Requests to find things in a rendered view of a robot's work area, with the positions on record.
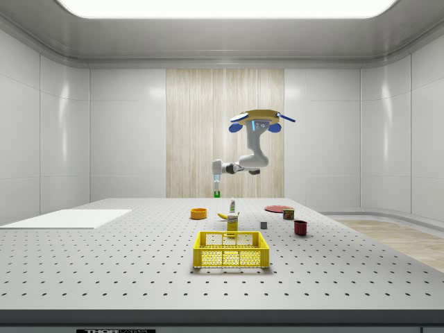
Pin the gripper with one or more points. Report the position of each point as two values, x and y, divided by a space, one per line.
216 184

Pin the green cube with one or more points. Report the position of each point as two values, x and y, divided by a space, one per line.
216 195

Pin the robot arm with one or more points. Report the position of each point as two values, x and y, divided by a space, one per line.
255 149

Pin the small white bottle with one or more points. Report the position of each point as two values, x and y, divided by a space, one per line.
232 207

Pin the banana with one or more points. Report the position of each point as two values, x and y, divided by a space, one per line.
223 216

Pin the yellow bowl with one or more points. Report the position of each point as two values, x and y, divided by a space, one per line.
198 214

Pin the red plate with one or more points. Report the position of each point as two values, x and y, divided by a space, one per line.
275 208

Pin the yellow basket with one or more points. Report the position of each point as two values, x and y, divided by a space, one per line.
230 258

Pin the flat-sided can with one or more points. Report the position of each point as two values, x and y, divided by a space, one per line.
288 214

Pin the drone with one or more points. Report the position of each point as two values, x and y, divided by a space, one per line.
260 114

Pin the red mug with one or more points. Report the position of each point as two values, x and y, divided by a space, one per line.
300 228

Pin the white board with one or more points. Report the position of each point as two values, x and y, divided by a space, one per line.
66 218

